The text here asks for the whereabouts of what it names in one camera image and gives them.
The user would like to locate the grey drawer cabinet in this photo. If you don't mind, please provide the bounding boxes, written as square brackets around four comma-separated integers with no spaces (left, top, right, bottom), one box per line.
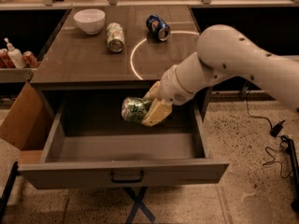
[30,5,219,121]

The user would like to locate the brown cardboard box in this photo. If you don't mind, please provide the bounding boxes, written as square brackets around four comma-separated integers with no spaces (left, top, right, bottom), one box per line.
[0,82,53,164]

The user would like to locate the pale green soda can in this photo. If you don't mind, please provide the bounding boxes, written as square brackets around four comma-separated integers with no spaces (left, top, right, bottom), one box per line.
[107,22,125,52]

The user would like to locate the white ceramic bowl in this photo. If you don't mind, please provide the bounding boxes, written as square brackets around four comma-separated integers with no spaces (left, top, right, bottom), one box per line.
[74,8,106,35]

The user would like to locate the red soda can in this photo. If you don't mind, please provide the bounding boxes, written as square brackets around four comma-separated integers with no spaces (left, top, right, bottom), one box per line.
[23,51,39,68]

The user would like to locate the open grey top drawer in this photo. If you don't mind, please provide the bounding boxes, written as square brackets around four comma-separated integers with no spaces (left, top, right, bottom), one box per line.
[19,95,229,189]

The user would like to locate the black power adapter cable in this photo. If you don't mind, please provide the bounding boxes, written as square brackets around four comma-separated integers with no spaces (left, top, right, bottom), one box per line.
[245,87,293,179]

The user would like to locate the red can at edge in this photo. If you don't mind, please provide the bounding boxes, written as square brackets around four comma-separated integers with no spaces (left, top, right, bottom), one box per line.
[0,49,15,68]

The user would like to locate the white pump bottle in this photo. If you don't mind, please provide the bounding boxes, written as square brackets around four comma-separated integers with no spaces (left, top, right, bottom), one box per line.
[5,38,26,68]

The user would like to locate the black stand right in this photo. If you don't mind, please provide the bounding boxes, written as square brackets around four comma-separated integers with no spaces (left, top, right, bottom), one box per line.
[281,135,299,213]

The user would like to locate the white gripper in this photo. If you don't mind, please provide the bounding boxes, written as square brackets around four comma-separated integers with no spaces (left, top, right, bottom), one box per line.
[141,65,194,127]

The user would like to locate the blue pepsi can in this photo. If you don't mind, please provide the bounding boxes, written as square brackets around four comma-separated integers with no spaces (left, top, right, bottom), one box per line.
[146,15,171,41]

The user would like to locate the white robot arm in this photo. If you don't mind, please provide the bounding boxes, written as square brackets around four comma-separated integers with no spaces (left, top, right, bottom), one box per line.
[142,25,299,127]

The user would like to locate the black bar left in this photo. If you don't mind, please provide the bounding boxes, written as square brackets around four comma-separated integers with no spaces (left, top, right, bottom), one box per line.
[0,161,19,221]

